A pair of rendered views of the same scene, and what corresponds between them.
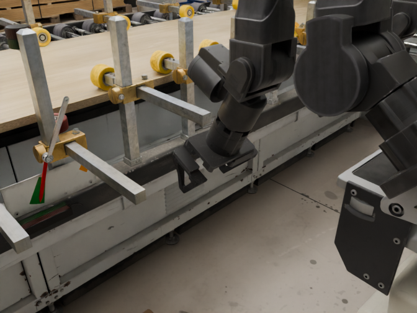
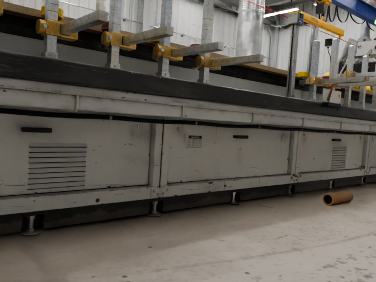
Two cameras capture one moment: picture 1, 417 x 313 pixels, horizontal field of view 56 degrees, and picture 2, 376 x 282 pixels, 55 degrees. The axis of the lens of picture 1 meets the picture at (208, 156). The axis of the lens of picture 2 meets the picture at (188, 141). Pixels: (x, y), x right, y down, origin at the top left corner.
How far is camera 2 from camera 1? 2.30 m
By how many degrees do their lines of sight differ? 27
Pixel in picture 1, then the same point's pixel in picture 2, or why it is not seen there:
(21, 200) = (325, 96)
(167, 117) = not seen: hidden behind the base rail
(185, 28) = (366, 59)
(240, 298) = not seen: outside the picture
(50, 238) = (323, 123)
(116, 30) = (352, 48)
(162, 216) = (329, 168)
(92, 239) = (308, 160)
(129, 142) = (348, 95)
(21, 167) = not seen: hidden behind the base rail
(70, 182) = (335, 99)
